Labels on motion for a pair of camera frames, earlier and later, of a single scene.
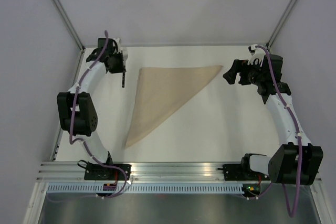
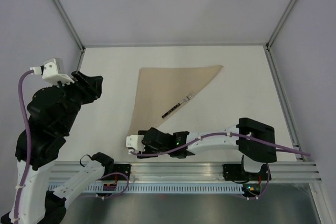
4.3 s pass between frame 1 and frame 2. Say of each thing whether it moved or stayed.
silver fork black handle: moved
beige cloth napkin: stayed
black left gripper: moved
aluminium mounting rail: stayed
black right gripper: moved
